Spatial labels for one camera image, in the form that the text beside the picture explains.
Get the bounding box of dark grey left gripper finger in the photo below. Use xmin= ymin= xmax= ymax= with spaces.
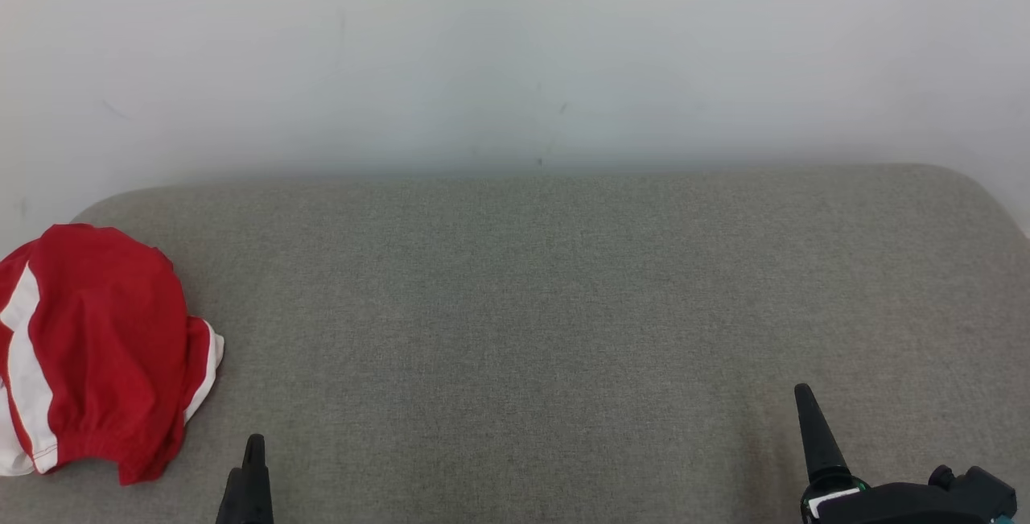
xmin=243 ymin=433 xmax=275 ymax=524
xmin=215 ymin=467 xmax=247 ymax=524

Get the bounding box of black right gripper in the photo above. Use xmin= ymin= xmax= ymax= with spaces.
xmin=793 ymin=383 xmax=1019 ymax=524

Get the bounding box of red garment stack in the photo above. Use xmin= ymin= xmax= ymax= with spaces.
xmin=0 ymin=223 xmax=225 ymax=486

